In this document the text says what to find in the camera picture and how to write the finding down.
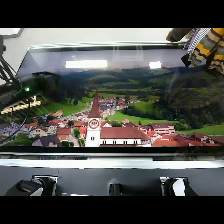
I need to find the brown garment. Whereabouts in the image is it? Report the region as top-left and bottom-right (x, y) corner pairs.
(166, 28), (195, 43)

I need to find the white blue striped garment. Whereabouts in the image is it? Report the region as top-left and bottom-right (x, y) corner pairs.
(184, 28), (212, 55)

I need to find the silver frame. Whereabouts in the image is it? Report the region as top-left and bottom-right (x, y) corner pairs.
(0, 151), (224, 197)

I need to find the yellow black striped garment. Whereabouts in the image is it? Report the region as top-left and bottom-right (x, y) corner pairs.
(181, 28), (224, 76)

